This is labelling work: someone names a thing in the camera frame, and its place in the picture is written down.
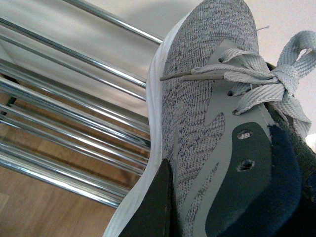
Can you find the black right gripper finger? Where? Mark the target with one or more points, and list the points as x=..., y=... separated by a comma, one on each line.
x=155, y=215

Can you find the grey knit sneaker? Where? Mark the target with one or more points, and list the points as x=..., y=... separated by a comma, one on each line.
x=231, y=128

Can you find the black metal shoe rack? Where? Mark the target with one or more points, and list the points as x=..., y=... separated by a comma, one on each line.
x=73, y=109

